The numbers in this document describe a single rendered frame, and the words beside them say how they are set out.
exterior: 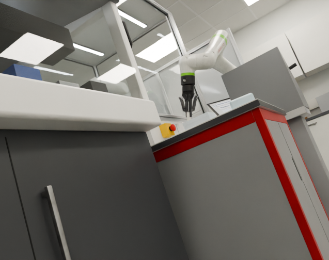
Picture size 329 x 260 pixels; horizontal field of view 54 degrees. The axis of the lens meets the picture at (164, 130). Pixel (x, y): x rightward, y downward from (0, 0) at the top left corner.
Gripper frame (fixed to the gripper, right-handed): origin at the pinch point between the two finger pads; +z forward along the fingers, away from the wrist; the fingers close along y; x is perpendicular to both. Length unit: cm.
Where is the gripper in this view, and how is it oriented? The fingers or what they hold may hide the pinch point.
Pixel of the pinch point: (188, 117)
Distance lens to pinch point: 203.5
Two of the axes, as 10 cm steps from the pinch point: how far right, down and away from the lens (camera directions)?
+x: 4.9, 0.1, 8.7
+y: 8.7, -0.4, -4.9
